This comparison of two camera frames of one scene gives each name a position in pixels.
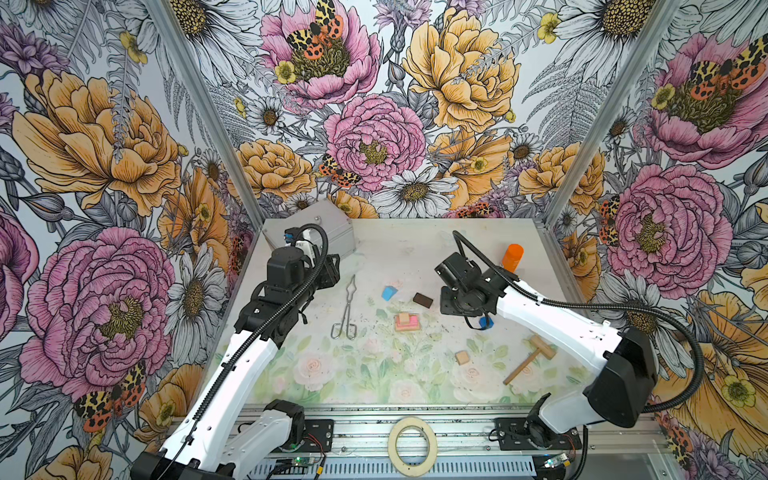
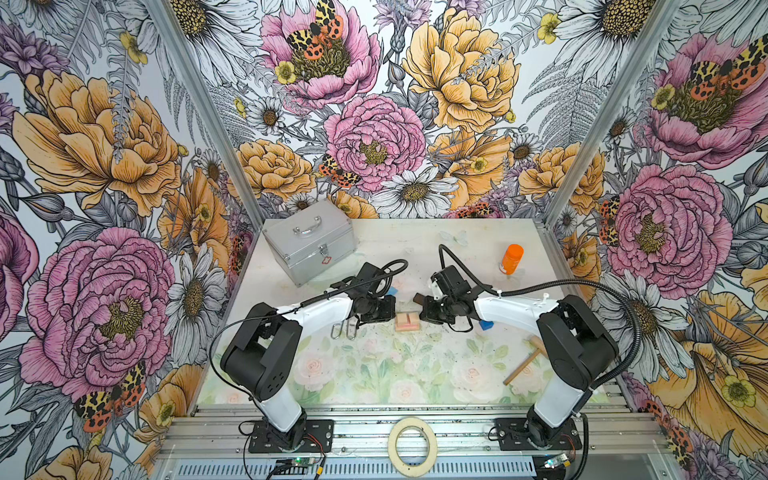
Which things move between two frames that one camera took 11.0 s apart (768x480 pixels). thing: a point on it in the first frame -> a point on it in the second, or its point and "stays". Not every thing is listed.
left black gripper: x=331 y=274 -> x=388 y=313
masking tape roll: x=426 y=465 stays
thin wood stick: x=544 y=347 stays
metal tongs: x=352 y=329 stays
